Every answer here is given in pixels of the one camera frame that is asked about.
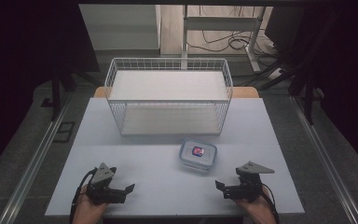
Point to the clear lidded food container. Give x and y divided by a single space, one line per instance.
198 160

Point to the person's left hand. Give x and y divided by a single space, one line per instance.
87 209

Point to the black floor bracket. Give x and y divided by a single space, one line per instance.
63 132

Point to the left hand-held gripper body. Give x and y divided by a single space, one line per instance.
102 178

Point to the red and blue small item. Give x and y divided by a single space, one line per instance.
198 151

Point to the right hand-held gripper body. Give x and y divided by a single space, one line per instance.
249 183

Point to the white power strip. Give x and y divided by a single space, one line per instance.
275 73

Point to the aluminium floor rail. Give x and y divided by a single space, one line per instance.
323 161
31 168

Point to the person's right hand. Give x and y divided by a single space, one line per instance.
256 207

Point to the black metal stand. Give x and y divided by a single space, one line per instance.
307 93
56 93

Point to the white cabinet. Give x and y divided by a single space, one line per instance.
121 28

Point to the white metal desk frame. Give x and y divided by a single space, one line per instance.
220 23

